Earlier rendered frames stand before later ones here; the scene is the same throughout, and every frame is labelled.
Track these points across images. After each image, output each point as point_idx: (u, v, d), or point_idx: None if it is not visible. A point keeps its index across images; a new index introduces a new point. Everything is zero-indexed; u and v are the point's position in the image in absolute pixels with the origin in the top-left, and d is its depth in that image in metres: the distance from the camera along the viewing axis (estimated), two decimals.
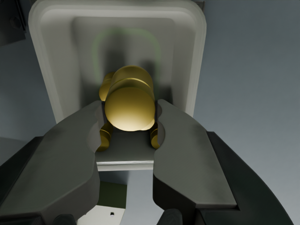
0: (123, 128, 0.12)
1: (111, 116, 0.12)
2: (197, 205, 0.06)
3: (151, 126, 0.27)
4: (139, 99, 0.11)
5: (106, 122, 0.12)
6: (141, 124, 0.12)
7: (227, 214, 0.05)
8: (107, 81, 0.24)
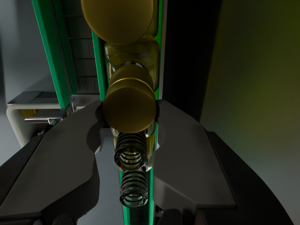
0: (122, 130, 0.12)
1: (110, 118, 0.11)
2: (197, 205, 0.06)
3: None
4: (139, 100, 0.11)
5: (106, 122, 0.12)
6: (141, 126, 0.12)
7: (227, 214, 0.05)
8: None
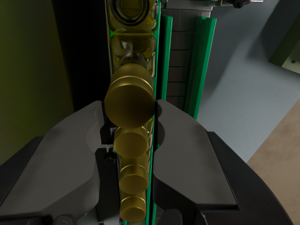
0: (135, 134, 0.17)
1: (143, 142, 0.17)
2: (197, 205, 0.06)
3: None
4: (125, 153, 0.18)
5: (106, 122, 0.12)
6: (122, 138, 0.17)
7: (227, 214, 0.05)
8: (137, 124, 0.13)
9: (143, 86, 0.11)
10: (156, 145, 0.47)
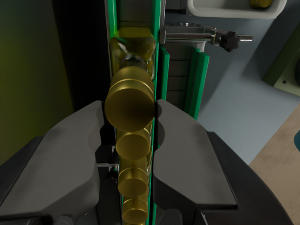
0: (136, 180, 0.20)
1: (143, 185, 0.20)
2: (197, 205, 0.06)
3: (109, 99, 0.11)
4: (127, 193, 0.21)
5: (106, 122, 0.12)
6: (125, 182, 0.20)
7: (227, 214, 0.05)
8: (137, 156, 0.19)
9: (142, 134, 0.17)
10: None
